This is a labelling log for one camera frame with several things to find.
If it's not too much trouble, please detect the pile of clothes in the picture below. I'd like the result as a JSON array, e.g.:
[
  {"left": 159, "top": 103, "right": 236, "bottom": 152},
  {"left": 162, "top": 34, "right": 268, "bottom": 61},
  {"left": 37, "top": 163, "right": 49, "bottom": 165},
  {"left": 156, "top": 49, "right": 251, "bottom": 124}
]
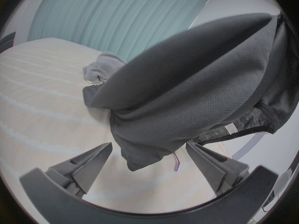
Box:
[{"left": 174, "top": 154, "right": 182, "bottom": 172}]

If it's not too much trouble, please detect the bed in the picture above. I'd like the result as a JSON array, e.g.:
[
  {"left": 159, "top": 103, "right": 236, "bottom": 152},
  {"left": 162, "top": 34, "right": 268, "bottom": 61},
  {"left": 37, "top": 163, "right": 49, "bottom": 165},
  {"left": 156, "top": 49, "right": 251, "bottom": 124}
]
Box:
[{"left": 0, "top": 37, "right": 268, "bottom": 209}]

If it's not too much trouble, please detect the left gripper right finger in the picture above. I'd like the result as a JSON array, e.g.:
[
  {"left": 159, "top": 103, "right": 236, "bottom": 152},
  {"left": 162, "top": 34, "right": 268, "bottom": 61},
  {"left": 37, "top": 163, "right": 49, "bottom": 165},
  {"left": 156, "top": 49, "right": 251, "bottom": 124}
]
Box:
[{"left": 186, "top": 141, "right": 249, "bottom": 193}]

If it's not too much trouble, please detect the grey garment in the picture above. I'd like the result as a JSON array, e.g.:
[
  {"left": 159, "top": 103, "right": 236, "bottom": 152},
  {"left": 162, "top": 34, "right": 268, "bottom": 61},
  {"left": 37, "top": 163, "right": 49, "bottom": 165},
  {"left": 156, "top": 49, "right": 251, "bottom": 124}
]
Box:
[{"left": 82, "top": 51, "right": 128, "bottom": 84}]

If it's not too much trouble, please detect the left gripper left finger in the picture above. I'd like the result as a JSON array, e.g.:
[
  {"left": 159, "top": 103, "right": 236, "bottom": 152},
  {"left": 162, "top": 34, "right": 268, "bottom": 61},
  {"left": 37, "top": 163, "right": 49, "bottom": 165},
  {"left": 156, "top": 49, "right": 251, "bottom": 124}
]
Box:
[{"left": 47, "top": 142, "right": 113, "bottom": 195}]

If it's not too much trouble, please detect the black chest of drawers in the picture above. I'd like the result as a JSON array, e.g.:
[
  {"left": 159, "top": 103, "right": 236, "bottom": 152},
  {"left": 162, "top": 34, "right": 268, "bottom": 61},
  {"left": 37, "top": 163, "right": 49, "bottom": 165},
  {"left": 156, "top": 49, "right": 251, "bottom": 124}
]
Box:
[{"left": 0, "top": 32, "right": 16, "bottom": 53}]

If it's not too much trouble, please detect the black T-shirt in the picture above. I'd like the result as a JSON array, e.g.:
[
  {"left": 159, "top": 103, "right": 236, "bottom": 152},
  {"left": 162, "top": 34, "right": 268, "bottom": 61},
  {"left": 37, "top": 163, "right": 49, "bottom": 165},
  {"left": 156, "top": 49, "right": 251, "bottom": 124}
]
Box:
[{"left": 82, "top": 13, "right": 295, "bottom": 172}]

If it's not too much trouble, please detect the blue-green curtain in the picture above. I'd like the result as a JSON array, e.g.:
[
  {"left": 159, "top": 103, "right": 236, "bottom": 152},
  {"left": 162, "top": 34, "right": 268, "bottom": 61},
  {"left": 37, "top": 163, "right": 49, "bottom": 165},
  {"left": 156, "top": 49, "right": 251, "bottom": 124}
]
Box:
[
  {"left": 76, "top": 0, "right": 210, "bottom": 63},
  {"left": 28, "top": 0, "right": 110, "bottom": 42}
]

